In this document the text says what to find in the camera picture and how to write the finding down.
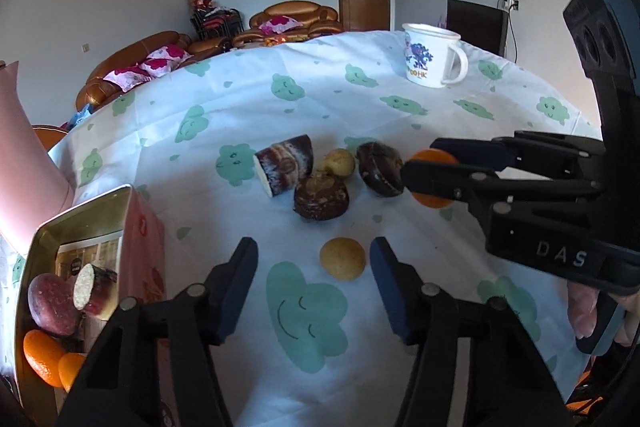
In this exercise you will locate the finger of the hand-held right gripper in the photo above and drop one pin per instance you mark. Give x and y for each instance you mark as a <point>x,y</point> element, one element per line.
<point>470,152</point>
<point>440,182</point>

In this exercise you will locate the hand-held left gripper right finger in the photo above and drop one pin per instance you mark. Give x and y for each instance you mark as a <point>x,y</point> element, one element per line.
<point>390,297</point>

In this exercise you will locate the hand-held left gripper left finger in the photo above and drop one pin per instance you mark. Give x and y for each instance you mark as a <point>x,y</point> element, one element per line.
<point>235,297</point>

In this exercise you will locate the orange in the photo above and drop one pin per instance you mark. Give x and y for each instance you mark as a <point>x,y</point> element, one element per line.
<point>42,357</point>
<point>432,201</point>
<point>70,372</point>

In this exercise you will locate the tan round fruit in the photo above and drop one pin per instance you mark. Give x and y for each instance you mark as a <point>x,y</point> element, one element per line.
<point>340,163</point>
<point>342,258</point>

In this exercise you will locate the pink metal tin box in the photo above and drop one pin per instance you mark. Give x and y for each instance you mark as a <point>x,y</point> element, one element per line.
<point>145,247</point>

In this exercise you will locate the dark purple tuber chunk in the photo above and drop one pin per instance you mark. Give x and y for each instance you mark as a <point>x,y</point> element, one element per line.
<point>320,199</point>
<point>377,167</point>

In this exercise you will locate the cut purple yam piece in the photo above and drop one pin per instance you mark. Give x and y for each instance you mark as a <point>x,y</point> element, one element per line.
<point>97,292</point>
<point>287,164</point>

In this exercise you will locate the purple round radish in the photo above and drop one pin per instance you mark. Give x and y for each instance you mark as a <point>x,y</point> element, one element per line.
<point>50,307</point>

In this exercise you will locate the person's right hand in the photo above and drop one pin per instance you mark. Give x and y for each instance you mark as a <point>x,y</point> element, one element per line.
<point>582,309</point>

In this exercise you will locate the white printed mug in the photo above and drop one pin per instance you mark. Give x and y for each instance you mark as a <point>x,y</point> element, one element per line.
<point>425,57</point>

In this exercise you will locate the black television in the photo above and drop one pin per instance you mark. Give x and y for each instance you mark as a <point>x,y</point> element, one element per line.
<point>475,27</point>

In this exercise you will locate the cloud print tablecloth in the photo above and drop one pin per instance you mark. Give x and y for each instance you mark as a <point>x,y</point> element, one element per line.
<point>310,107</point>

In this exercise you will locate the wooden coffee table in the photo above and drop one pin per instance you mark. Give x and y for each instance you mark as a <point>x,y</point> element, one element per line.
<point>280,40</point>

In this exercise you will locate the pink floral pillow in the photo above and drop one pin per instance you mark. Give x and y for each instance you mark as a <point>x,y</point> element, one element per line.
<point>127,77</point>
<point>167,57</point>
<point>280,25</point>

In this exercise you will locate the brown leather armchair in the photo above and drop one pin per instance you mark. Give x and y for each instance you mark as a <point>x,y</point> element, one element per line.
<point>290,9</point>

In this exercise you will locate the blue plaid clothing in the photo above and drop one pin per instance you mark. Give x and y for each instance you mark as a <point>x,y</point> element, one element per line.
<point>80,116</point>

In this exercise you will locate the pink electric kettle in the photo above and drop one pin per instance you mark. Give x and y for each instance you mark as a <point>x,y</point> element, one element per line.
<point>30,167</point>

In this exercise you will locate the orange wooden chair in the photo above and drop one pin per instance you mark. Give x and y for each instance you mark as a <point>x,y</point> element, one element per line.
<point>47,138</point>

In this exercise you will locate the brown leather sofa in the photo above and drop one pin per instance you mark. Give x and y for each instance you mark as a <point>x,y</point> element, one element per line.
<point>130,57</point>

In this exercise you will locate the stack of dark chairs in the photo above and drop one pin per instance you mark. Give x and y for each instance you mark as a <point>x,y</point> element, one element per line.
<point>215,22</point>

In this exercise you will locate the wall socket with plug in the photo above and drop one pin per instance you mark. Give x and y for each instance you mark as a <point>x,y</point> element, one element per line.
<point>510,3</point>

